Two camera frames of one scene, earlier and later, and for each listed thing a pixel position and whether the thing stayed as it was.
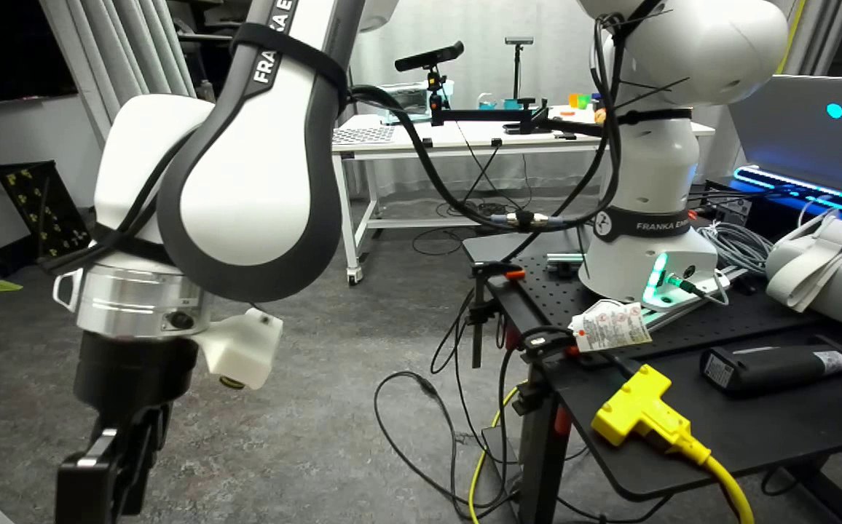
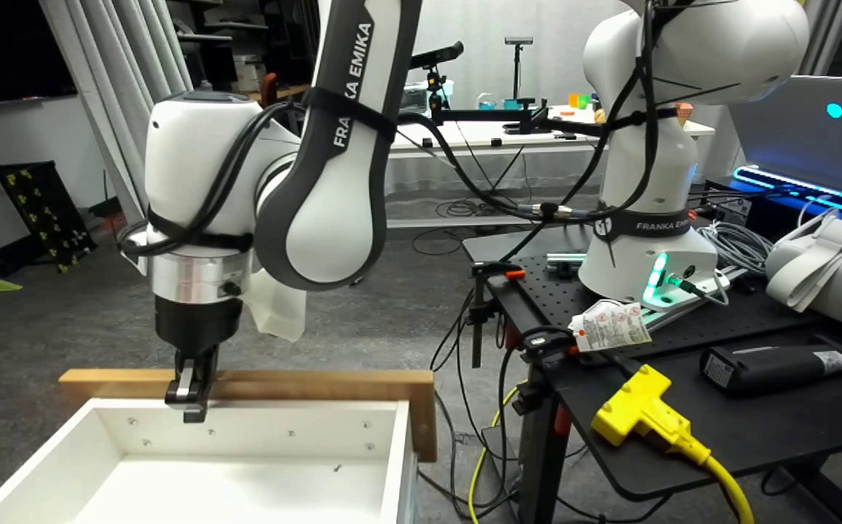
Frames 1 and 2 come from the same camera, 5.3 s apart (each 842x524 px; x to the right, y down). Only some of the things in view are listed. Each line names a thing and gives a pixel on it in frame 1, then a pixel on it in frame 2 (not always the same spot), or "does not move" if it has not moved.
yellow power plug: x=642 y=407 does not move
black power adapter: x=758 y=369 does not move
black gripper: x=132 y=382 to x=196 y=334
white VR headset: x=833 y=266 does not move
